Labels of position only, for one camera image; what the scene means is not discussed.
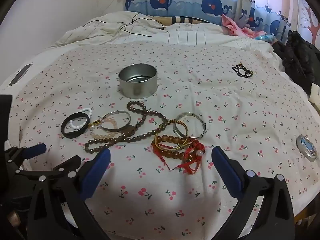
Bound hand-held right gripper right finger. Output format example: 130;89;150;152
211;145;295;240

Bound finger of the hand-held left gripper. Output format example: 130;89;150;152
4;143;47;167
11;155;82;183

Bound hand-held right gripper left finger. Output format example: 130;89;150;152
27;148;112;240

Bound black bangle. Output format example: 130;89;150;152
61;113;90;139

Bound peach bead bracelet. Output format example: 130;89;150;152
87;118;118;140

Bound red string bracelet dark beads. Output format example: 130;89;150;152
152;146;200;175

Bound red string bracelet white bead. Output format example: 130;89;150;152
184;139;206;160

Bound thin silver bangle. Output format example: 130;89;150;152
101;110;132;133

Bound long brown bead necklace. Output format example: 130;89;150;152
84;101;168;155

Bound yellow cord bracelet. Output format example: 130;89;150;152
153;121;194;154

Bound wide silver bangle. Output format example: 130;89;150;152
173;112;207;139

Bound amber bead bracelet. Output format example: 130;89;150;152
152;134;198;164

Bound round silver metal tin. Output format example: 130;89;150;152
118;64;158;99

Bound dark phone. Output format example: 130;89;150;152
9;64;33;86

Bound round silver tin lid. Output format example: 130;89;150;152
296;134;317;162

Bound cherry print bed sheet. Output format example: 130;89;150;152
0;41;320;240

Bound white striped quilt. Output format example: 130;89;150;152
51;11;285;55

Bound black jacket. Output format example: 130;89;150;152
272;31;320;85

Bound pink cloth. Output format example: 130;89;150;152
221;14;267;39

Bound striped pillow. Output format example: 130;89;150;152
150;15;210;25

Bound blue whale print curtain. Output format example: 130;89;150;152
124;0;298;43

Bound pink tree print curtain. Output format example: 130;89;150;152
285;0;320;48

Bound black bead bracelet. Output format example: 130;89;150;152
232;62;253;78

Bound thin black cable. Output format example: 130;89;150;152
84;12;170;37

